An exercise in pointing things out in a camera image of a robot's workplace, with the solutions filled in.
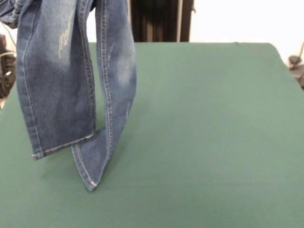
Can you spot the dark green table cloth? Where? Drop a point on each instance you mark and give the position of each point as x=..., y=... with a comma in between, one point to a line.
x=213, y=142

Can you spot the blue denim jeans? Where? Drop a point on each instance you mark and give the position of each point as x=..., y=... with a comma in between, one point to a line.
x=52, y=83

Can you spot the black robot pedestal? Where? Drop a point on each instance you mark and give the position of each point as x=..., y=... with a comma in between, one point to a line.
x=161, y=21

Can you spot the grey wheeled stand base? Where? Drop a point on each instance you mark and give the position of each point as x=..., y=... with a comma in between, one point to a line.
x=294, y=60
x=6, y=78

